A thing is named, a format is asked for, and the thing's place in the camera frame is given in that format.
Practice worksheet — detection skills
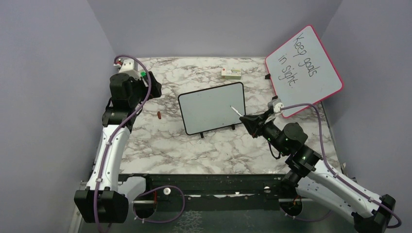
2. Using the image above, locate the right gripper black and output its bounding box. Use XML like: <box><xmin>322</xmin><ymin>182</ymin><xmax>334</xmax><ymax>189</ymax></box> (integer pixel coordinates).
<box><xmin>240</xmin><ymin>109</ymin><xmax>288</xmax><ymax>155</ymax></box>

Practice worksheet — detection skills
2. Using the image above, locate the white marker pen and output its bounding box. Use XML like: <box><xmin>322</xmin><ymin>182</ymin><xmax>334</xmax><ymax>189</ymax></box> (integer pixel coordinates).
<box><xmin>230</xmin><ymin>106</ymin><xmax>243</xmax><ymax>117</ymax></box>

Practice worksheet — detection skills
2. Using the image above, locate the black framed small whiteboard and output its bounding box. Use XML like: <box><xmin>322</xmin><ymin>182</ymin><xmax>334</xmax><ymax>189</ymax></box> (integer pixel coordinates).
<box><xmin>178</xmin><ymin>82</ymin><xmax>246</xmax><ymax>135</ymax></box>

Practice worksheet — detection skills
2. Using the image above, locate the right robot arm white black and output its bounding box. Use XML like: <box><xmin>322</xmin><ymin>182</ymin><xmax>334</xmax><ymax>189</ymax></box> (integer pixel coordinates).
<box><xmin>240</xmin><ymin>110</ymin><xmax>395</xmax><ymax>233</ymax></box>

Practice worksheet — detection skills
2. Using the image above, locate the pink framed whiteboard with text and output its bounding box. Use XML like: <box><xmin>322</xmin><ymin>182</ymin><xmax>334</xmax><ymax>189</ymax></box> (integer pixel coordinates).
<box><xmin>265</xmin><ymin>25</ymin><xmax>344</xmax><ymax>118</ymax></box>

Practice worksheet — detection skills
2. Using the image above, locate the green white eraser box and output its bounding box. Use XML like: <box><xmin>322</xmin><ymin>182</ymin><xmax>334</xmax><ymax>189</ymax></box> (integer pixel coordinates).
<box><xmin>221</xmin><ymin>68</ymin><xmax>242</xmax><ymax>80</ymax></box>

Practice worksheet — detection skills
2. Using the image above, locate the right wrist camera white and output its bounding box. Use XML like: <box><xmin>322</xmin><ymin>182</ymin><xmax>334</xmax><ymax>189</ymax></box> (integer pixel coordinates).
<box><xmin>266</xmin><ymin>99</ymin><xmax>285</xmax><ymax>122</ymax></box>

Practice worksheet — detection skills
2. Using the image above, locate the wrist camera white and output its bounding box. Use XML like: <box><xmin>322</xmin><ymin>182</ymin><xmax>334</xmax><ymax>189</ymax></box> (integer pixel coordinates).
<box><xmin>113</xmin><ymin>58</ymin><xmax>139</xmax><ymax>78</ymax></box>
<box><xmin>266</xmin><ymin>99</ymin><xmax>285</xmax><ymax>122</ymax></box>

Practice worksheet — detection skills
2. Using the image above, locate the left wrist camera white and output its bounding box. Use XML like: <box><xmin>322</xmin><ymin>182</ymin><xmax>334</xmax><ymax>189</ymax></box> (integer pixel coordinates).
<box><xmin>113</xmin><ymin>58</ymin><xmax>139</xmax><ymax>78</ymax></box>

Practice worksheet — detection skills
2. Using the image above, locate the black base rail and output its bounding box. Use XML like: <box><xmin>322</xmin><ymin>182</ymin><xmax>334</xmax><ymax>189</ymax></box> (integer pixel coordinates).
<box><xmin>119</xmin><ymin>173</ymin><xmax>305</xmax><ymax>212</ymax></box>

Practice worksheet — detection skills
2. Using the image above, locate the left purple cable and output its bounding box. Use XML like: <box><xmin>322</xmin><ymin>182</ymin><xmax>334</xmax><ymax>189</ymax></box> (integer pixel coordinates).
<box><xmin>95</xmin><ymin>55</ymin><xmax>186</xmax><ymax>233</ymax></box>

